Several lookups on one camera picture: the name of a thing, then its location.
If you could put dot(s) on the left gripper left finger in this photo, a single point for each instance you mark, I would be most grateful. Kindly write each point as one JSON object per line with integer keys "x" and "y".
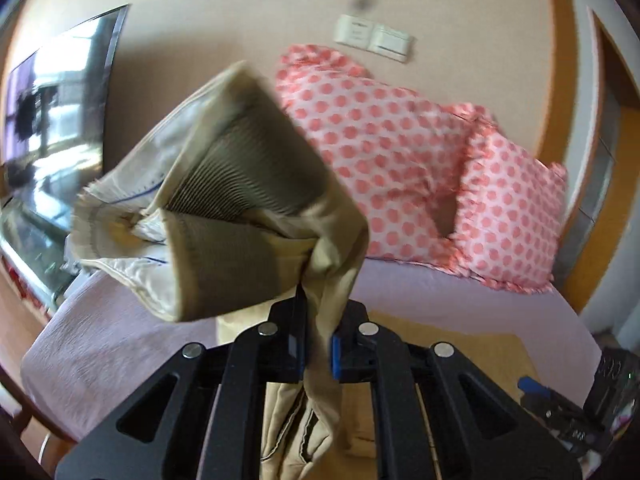
{"x": 200, "y": 414}

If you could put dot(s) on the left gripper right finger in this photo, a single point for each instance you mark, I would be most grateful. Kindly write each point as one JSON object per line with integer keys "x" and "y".
{"x": 436, "y": 414}

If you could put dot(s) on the beige khaki pants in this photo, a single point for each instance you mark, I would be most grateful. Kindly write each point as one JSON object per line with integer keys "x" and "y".
{"x": 221, "y": 211}

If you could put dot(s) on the lavender bed sheet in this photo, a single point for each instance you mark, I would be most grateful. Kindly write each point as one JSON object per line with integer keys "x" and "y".
{"x": 102, "y": 344}

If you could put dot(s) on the pink polka dot pillow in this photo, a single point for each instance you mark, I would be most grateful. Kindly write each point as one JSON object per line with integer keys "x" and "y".
{"x": 398, "y": 154}
{"x": 510, "y": 210}

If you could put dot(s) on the flat screen television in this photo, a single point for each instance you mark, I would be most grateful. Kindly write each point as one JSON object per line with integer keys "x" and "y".
{"x": 52, "y": 147}

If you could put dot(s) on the wooden glass panel door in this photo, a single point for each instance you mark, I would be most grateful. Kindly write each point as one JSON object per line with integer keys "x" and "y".
{"x": 592, "y": 127}

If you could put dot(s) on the white wall switch panel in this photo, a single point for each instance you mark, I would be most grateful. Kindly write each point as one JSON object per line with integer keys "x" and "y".
{"x": 372, "y": 37}

